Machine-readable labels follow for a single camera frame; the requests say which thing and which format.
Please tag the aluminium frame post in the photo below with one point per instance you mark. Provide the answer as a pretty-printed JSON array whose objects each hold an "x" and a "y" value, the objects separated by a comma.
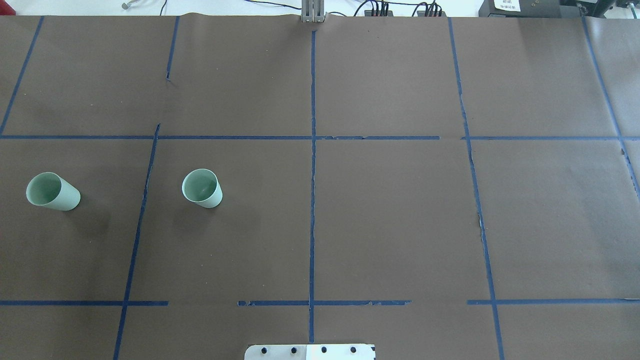
[{"x": 313, "y": 11}]

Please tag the brown paper table cover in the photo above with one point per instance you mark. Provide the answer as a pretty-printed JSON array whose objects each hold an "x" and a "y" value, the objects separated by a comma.
[{"x": 440, "y": 188}]

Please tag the mint green cup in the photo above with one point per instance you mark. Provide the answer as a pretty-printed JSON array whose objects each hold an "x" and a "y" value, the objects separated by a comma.
[
  {"x": 201, "y": 187},
  {"x": 49, "y": 190}
]

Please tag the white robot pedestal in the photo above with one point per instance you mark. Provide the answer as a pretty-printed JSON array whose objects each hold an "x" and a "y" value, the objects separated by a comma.
[{"x": 337, "y": 351}]

